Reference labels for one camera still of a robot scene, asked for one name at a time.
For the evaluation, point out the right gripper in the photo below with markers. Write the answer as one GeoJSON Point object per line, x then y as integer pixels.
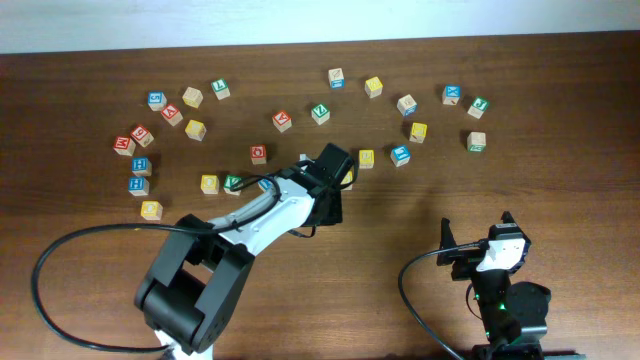
{"type": "Point", "coordinates": [467, 261]}

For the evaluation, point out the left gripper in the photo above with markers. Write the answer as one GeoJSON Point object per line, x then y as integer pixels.
{"type": "Point", "coordinates": [336, 212]}

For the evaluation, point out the red letter A block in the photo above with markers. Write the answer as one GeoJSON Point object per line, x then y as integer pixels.
{"type": "Point", "coordinates": [282, 121]}

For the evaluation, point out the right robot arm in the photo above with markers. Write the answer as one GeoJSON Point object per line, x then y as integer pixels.
{"type": "Point", "coordinates": [513, 315]}

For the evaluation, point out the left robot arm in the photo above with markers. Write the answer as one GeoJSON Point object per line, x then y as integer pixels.
{"type": "Point", "coordinates": [192, 288]}

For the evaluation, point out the yellow letter S block right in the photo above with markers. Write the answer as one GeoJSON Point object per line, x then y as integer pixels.
{"type": "Point", "coordinates": [347, 181]}

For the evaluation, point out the yellow block centre right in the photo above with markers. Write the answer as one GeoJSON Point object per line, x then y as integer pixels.
{"type": "Point", "coordinates": [366, 159]}

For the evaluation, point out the green letter Z block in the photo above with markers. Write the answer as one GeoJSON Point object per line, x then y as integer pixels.
{"type": "Point", "coordinates": [320, 113]}

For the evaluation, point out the blue letter P block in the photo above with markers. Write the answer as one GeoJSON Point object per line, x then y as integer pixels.
{"type": "Point", "coordinates": [264, 184]}

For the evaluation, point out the blue letter E block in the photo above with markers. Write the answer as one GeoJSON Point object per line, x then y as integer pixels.
{"type": "Point", "coordinates": [400, 155]}

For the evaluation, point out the red letter O block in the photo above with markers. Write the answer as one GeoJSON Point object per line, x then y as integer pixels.
{"type": "Point", "coordinates": [258, 154]}

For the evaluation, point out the wooden block green side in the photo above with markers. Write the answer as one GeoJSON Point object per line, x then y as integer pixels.
{"type": "Point", "coordinates": [476, 142]}

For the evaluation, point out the wooden block blue side top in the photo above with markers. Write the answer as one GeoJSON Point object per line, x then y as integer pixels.
{"type": "Point", "coordinates": [336, 78]}

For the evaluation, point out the wooden block blue side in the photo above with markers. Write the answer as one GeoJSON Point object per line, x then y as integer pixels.
{"type": "Point", "coordinates": [407, 105]}
{"type": "Point", "coordinates": [336, 78]}

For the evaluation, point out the yellow block upper right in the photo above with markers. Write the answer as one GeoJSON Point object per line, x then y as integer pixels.
{"type": "Point", "coordinates": [373, 87]}

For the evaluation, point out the wooden block blue side right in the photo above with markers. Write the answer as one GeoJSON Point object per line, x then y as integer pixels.
{"type": "Point", "coordinates": [407, 105]}

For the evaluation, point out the green letter V block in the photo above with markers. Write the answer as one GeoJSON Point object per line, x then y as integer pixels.
{"type": "Point", "coordinates": [229, 183]}

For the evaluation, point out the green letter J block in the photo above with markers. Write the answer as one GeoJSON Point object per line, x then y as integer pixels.
{"type": "Point", "coordinates": [478, 107]}

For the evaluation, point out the yellow letter O block centre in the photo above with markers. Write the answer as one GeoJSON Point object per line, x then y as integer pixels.
{"type": "Point", "coordinates": [210, 184]}

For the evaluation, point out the yellow letter o block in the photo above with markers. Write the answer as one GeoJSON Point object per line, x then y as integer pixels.
{"type": "Point", "coordinates": [151, 210]}
{"type": "Point", "coordinates": [210, 184]}

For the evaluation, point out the blue letter K block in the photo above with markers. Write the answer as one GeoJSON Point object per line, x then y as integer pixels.
{"type": "Point", "coordinates": [451, 94]}

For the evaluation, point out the green letter L block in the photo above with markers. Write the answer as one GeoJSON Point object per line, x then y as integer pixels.
{"type": "Point", "coordinates": [220, 88]}

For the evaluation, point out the yellow block upper left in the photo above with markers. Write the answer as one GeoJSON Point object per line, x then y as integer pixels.
{"type": "Point", "coordinates": [195, 130]}

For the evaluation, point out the plain wooden block yellow side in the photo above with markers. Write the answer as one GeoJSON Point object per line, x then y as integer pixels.
{"type": "Point", "coordinates": [192, 97]}

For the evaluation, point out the red letter block upper left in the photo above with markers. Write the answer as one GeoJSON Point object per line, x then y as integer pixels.
{"type": "Point", "coordinates": [171, 114]}

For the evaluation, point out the yellow letter O block left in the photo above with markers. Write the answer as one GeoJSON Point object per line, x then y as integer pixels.
{"type": "Point", "coordinates": [151, 210]}

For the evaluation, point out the blue number 5 block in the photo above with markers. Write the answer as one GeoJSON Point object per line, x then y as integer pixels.
{"type": "Point", "coordinates": [156, 100]}

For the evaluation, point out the blue letter H block upper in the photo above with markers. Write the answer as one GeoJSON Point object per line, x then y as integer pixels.
{"type": "Point", "coordinates": [141, 166]}

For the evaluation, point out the blue letter h block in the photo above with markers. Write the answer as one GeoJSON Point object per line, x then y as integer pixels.
{"type": "Point", "coordinates": [138, 186]}
{"type": "Point", "coordinates": [141, 166]}

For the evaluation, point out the red number 9 block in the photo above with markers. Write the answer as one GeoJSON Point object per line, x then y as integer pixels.
{"type": "Point", "coordinates": [142, 136]}

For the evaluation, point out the blue letter H block lower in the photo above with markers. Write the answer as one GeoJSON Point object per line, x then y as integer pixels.
{"type": "Point", "coordinates": [138, 186]}

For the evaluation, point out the red letter M block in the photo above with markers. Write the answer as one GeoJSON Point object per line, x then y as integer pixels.
{"type": "Point", "coordinates": [124, 146]}

